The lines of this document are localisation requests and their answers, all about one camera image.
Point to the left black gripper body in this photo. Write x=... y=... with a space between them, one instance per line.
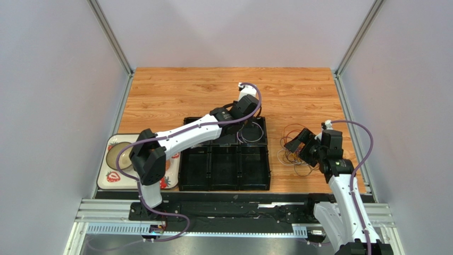
x=248 y=120

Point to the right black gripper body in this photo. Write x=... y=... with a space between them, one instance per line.
x=307 y=142

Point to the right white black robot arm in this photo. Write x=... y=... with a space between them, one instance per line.
x=345 y=222

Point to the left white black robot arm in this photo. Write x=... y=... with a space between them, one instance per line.
x=151 y=150

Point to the black six-compartment tray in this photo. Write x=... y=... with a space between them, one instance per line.
x=231 y=163

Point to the orange translucent cup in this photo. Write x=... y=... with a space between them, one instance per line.
x=169 y=164

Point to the white strawberry pattern tray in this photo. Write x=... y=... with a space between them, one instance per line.
x=110 y=178

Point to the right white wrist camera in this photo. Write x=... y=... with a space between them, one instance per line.
x=327 y=125

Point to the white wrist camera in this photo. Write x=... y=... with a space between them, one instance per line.
x=245 y=90
x=327 y=125

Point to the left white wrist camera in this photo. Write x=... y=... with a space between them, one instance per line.
x=245 y=90

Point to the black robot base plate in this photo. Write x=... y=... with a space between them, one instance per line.
x=233 y=212

